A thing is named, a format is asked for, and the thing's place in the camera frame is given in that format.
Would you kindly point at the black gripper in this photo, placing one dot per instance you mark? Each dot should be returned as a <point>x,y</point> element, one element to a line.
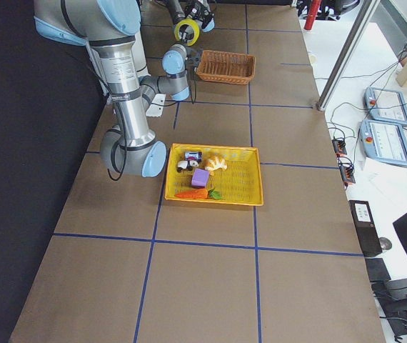
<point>206,18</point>

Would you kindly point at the yellow tape roll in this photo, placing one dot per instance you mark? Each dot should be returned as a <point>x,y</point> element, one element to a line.
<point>187,32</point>

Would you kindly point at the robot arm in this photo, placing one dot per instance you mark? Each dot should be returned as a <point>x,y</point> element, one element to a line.
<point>112,30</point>
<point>177,13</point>

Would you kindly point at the brown wicker basket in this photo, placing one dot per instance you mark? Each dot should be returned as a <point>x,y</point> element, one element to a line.
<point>226,67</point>

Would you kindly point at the yellow plastic basket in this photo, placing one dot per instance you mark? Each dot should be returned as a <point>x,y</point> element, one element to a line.
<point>239,184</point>

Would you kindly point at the red cylinder bottle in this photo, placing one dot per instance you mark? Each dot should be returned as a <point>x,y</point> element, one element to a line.
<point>312,12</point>

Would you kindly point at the small drink can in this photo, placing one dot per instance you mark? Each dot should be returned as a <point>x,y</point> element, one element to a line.
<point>193,155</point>

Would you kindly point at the toy croissant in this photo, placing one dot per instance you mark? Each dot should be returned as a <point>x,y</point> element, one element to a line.
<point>214,163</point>

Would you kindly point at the toy panda figure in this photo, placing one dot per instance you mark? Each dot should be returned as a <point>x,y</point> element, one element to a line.
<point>189,165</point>

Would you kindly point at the purple foam block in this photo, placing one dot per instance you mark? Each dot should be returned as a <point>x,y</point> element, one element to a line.
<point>200,178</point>

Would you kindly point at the toy orange carrot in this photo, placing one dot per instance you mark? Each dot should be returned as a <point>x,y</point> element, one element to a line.
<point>200,194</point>

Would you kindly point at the black backdrop panel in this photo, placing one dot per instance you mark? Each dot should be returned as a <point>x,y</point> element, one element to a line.
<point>50,104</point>

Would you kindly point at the upper teach pendant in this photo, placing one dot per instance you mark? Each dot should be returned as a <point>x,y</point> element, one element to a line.
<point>386,105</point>

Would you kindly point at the teach pendant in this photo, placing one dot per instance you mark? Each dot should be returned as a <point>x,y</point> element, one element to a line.
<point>384,142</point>
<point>386,105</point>

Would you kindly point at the lower teach pendant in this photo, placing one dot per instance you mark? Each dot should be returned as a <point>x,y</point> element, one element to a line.
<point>384,142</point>

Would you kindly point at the black mini computer box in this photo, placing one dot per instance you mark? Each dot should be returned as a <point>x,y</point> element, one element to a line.
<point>365,228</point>

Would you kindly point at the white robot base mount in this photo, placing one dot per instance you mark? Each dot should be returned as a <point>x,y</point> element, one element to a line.
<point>156,107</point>

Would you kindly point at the aluminium frame post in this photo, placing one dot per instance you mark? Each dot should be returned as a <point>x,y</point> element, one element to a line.
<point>364,16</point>

